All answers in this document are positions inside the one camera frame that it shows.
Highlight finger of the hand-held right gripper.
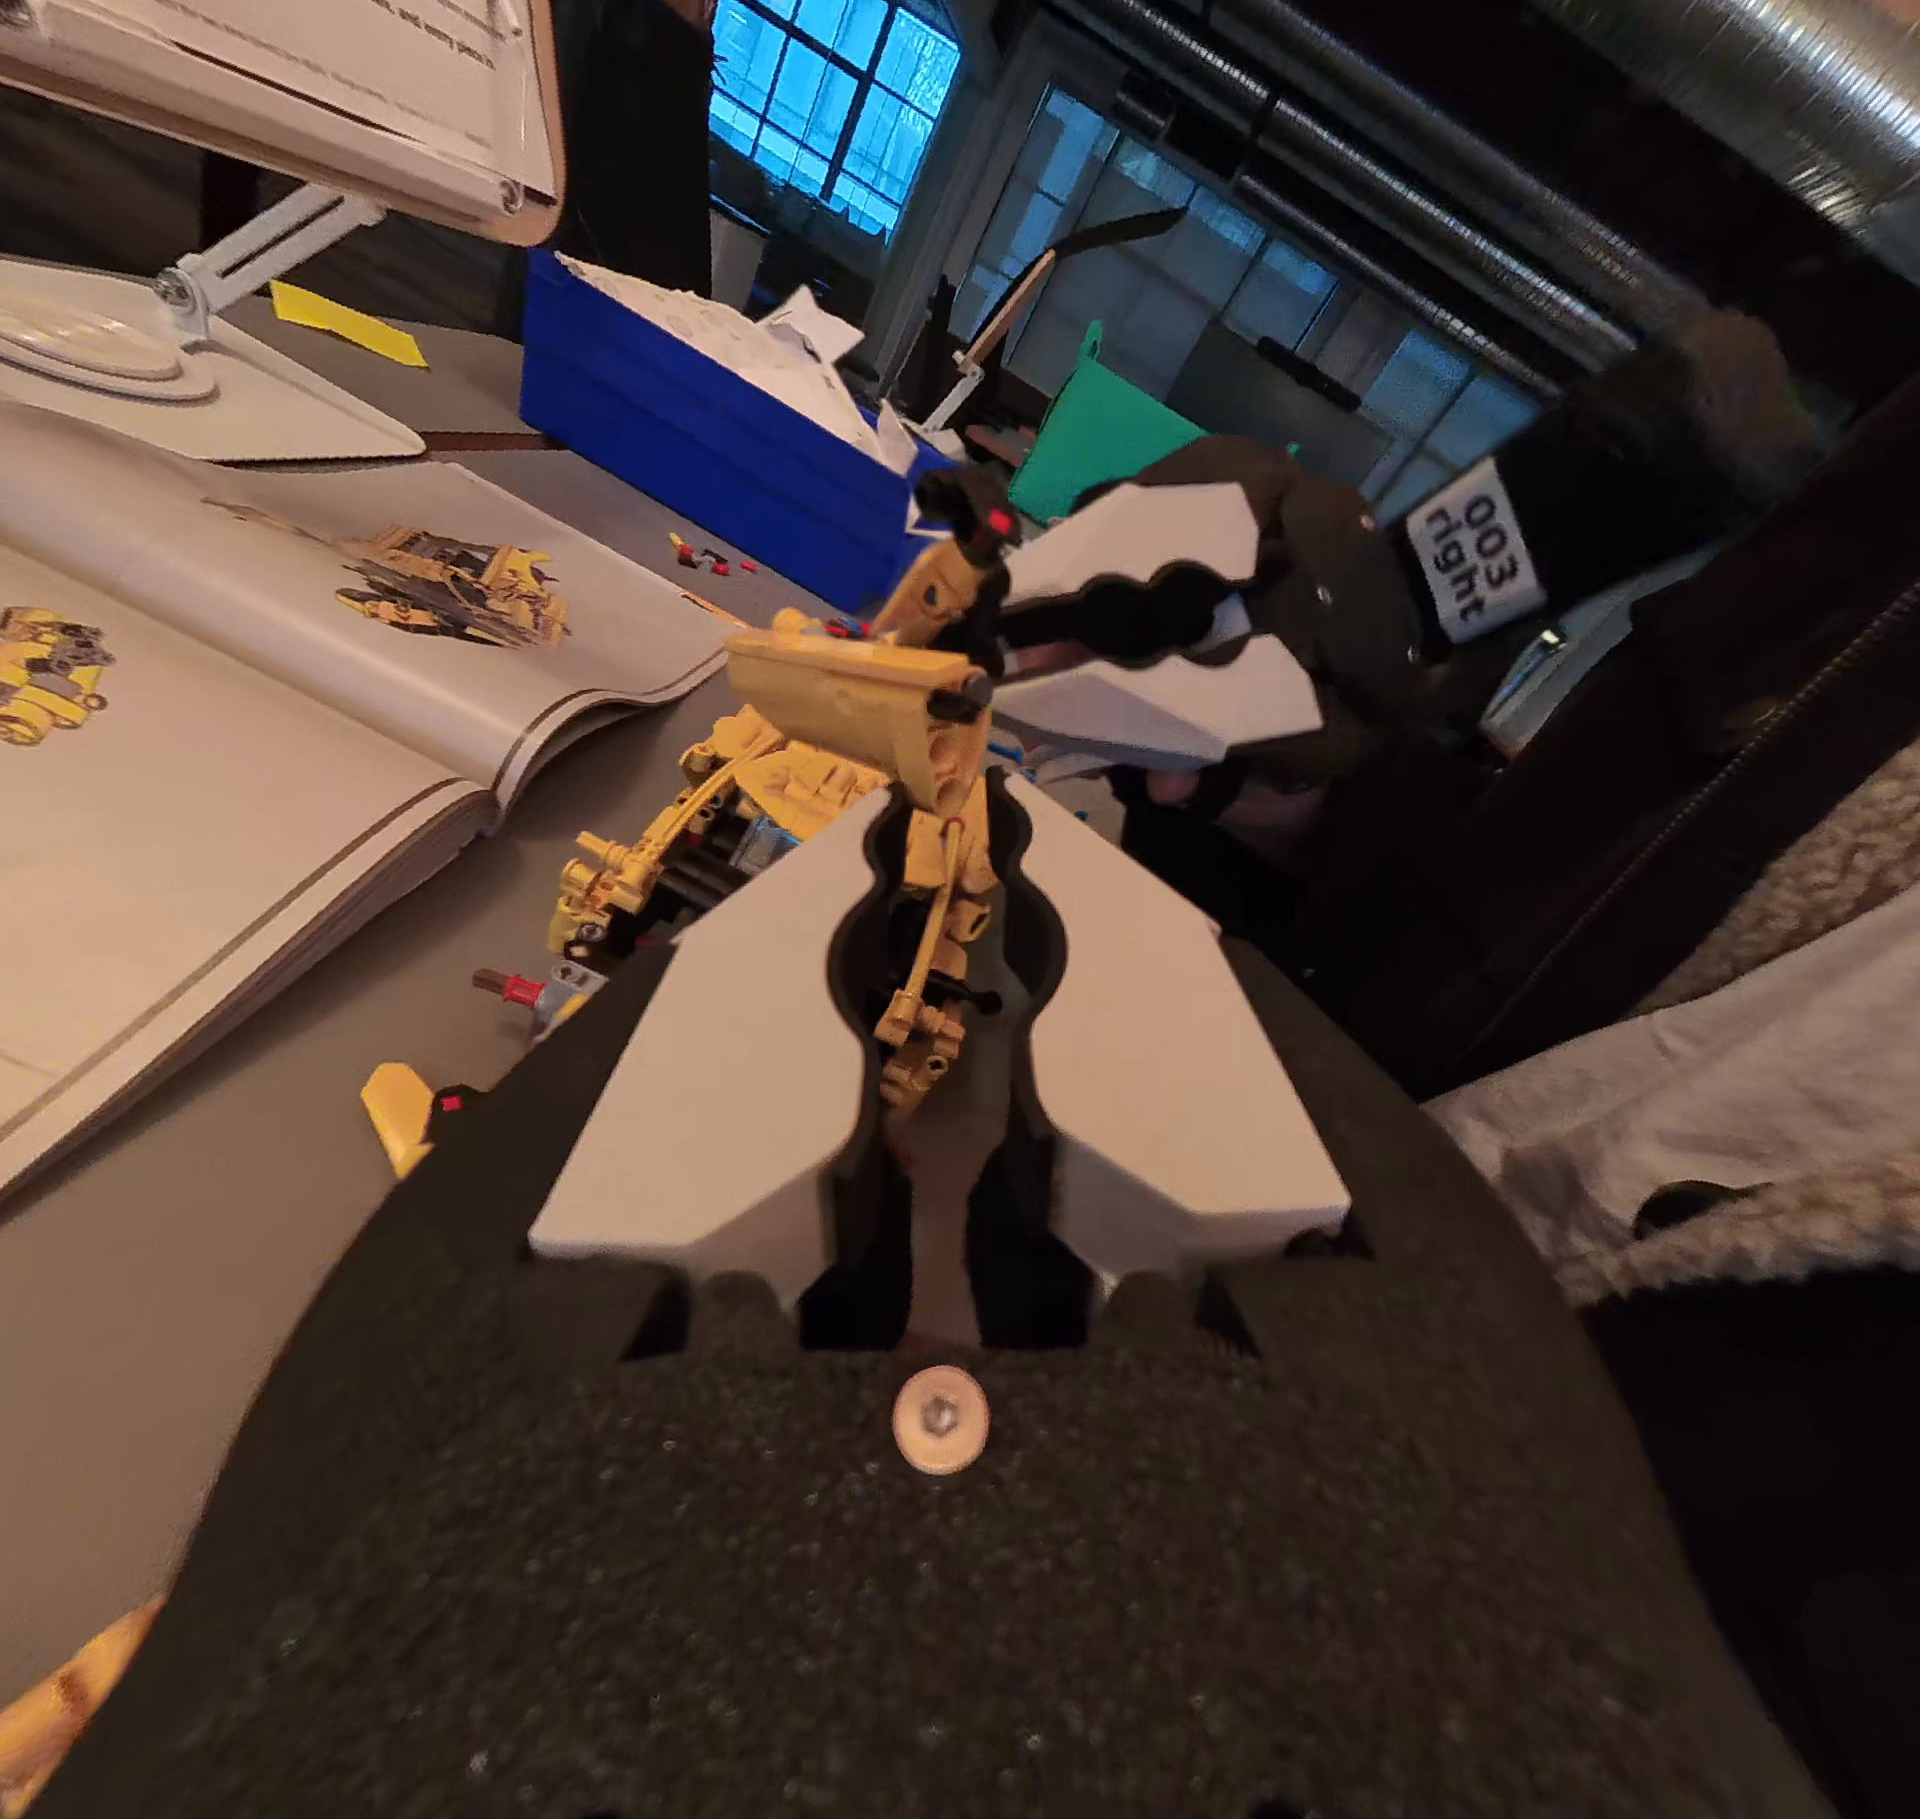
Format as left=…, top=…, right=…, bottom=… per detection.
left=1007, top=483, right=1261, bottom=657
left=992, top=635, right=1329, bottom=777

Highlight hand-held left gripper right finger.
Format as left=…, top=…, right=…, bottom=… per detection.
left=976, top=780, right=1358, bottom=1348

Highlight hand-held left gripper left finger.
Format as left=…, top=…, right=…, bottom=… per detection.
left=527, top=791, right=911, bottom=1348

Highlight yellow brick wing piece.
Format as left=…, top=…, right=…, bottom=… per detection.
left=721, top=605, right=1007, bottom=1116

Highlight person's right forearm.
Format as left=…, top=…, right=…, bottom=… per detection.
left=1320, top=379, right=1920, bottom=1086

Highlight curved black desk lamp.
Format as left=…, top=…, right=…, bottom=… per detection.
left=955, top=209, right=1193, bottom=381

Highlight grey desk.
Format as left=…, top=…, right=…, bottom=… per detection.
left=0, top=306, right=992, bottom=1819

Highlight person's right hand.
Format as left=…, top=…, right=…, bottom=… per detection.
left=1186, top=765, right=1375, bottom=861

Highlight green plastic carry case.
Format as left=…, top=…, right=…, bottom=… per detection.
left=1007, top=321, right=1208, bottom=525

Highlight white crumpled papers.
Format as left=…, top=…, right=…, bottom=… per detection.
left=588, top=259, right=902, bottom=457

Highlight blue plastic bin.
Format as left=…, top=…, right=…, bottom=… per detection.
left=520, top=252, right=940, bottom=614

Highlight dark sherpa-lined jacket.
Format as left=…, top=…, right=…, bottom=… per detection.
left=1426, top=754, right=1920, bottom=1819

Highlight open instruction booklet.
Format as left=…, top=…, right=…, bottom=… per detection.
left=0, top=393, right=753, bottom=1196

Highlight wooden display board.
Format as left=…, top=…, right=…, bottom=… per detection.
left=0, top=0, right=566, bottom=246

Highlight yellow sticky note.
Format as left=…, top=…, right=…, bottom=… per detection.
left=269, top=279, right=428, bottom=369

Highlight small yellow brick bracket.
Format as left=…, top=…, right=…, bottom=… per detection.
left=361, top=1061, right=446, bottom=1176

